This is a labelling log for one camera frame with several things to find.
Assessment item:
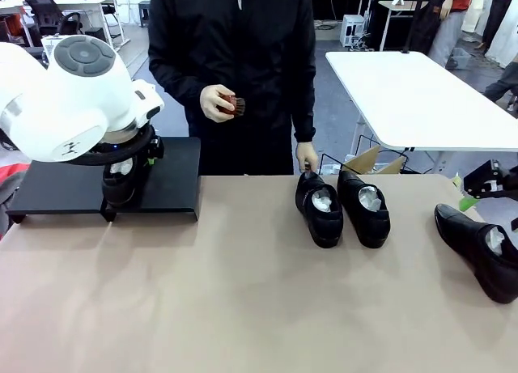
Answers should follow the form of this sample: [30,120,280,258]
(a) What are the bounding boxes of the black computer tower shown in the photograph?
[84,27,110,46]

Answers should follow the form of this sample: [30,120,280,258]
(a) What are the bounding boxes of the person in red shirt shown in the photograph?
[427,0,473,69]

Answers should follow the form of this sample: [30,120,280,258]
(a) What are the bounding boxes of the person's right forearm black sleeve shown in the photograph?
[148,57,206,123]

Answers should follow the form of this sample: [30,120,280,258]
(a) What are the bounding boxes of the person in black jacket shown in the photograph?
[147,0,317,176]

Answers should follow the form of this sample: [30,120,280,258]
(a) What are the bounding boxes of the white air purifier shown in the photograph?
[41,35,62,65]

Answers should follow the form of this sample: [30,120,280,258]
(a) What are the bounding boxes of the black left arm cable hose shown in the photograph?
[74,138,147,167]

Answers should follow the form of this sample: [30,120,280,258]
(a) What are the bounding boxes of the red grey cloth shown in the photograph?
[0,162,32,241]

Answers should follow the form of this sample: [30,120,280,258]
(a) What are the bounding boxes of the white crumpled paper stuffing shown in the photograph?
[312,188,338,212]
[484,226,507,257]
[358,186,384,212]
[108,159,135,176]

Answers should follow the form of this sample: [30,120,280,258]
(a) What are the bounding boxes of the white folding table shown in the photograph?
[325,51,518,175]

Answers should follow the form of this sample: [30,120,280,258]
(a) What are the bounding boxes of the person's left forearm black sleeve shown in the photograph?
[291,77,317,144]

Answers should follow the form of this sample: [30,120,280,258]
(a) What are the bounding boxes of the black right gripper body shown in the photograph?
[499,162,518,198]

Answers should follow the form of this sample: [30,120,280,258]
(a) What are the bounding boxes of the brown wooden shoe brush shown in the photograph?
[218,93,247,118]

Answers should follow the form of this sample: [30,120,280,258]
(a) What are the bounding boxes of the black office chair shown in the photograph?
[22,0,85,46]

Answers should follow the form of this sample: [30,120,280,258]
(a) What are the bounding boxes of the black pole stand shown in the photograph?
[400,0,424,55]

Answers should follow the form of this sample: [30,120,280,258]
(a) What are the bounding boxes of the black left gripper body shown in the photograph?
[135,128,166,160]

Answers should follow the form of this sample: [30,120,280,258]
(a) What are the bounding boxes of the white computer case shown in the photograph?
[341,13,368,49]

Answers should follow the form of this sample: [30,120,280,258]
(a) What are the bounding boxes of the brown desk white legs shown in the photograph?
[376,0,431,53]

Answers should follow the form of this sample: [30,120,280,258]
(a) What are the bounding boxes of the black shoe stand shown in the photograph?
[6,137,202,225]

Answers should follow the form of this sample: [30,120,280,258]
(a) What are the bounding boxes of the seated person in dark clothes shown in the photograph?
[482,61,518,112]

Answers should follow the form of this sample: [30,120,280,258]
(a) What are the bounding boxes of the person's left hand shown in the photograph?
[295,141,320,175]

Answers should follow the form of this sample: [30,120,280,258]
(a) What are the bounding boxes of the black perforated strap shoe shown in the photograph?
[295,171,345,249]
[337,169,393,249]

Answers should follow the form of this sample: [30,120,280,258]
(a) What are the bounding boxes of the black glossy leather shoe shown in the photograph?
[100,157,138,209]
[434,202,518,305]

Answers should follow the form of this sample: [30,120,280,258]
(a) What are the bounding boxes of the brown cardboard box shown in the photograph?
[342,145,409,176]

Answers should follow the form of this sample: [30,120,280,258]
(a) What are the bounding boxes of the person's right hand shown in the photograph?
[200,84,236,122]

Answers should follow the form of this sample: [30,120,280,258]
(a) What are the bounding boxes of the grey storage bin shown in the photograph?
[444,47,473,70]

